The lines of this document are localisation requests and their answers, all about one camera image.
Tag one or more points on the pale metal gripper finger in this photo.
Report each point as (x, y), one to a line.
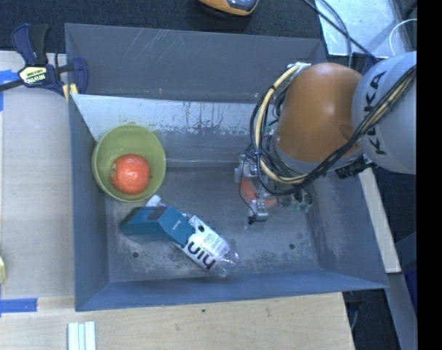
(259, 210)
(243, 169)

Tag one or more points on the orange round object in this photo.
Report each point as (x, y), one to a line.
(248, 191)

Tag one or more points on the grey metal bin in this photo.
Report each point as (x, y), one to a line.
(206, 232)

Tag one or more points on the clear plastic bottle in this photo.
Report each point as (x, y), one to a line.
(213, 250)

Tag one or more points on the teal box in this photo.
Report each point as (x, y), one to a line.
(159, 224)

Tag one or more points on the red-orange round fruit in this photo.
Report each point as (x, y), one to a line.
(130, 174)

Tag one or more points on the green bowl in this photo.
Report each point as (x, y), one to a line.
(133, 140)

